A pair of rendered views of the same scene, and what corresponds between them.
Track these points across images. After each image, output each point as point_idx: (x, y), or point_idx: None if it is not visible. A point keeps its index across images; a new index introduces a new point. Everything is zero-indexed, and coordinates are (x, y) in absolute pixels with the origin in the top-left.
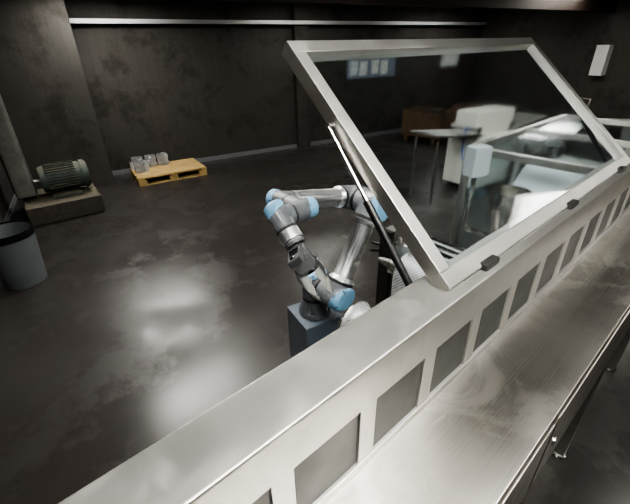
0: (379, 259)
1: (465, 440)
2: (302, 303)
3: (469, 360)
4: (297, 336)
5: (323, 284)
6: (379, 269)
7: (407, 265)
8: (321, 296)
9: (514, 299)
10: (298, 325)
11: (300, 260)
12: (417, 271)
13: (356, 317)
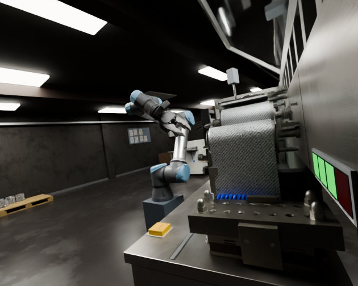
0: (205, 125)
1: None
2: (154, 191)
3: None
4: (154, 220)
5: (184, 124)
6: (205, 136)
7: (227, 111)
8: (169, 175)
9: None
10: (154, 208)
11: (168, 102)
12: (235, 110)
13: (217, 128)
